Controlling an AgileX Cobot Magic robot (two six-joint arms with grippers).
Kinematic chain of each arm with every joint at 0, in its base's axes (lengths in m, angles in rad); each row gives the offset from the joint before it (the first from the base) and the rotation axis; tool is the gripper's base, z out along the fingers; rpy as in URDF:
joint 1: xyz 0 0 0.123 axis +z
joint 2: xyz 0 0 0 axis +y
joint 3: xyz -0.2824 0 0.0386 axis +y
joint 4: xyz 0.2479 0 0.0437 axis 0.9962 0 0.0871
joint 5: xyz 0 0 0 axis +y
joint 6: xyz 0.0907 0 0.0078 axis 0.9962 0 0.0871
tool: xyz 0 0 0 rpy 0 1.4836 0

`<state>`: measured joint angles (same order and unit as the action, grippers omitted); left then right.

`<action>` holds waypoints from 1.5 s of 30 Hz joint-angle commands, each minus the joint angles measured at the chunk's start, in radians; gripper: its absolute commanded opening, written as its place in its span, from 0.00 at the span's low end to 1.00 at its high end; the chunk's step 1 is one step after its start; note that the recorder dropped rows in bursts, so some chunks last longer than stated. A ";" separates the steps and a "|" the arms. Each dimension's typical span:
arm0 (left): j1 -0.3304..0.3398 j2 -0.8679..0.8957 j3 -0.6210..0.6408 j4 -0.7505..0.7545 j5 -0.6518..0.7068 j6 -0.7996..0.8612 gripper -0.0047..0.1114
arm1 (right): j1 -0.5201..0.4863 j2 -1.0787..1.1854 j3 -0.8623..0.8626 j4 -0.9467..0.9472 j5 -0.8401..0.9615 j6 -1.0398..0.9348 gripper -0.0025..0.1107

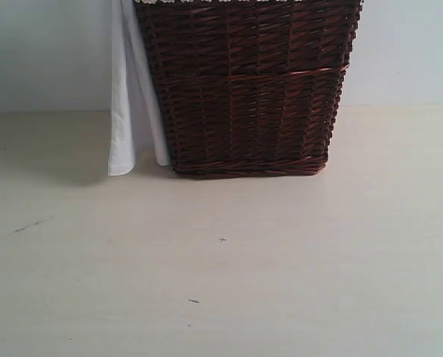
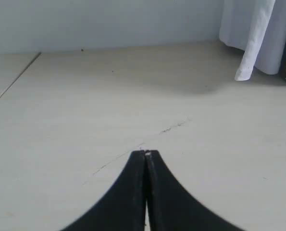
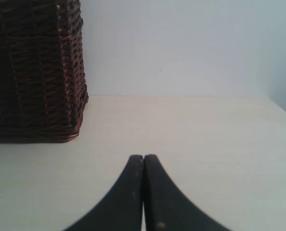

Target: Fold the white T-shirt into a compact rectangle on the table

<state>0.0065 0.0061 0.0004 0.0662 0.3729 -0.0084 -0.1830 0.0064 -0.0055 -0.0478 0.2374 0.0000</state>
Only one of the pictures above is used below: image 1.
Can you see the white shirt with red lettering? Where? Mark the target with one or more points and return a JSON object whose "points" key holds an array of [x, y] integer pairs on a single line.
{"points": [[136, 120]]}

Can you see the dark brown wicker basket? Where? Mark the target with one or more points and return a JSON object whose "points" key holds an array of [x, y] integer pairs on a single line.
{"points": [[249, 89]]}

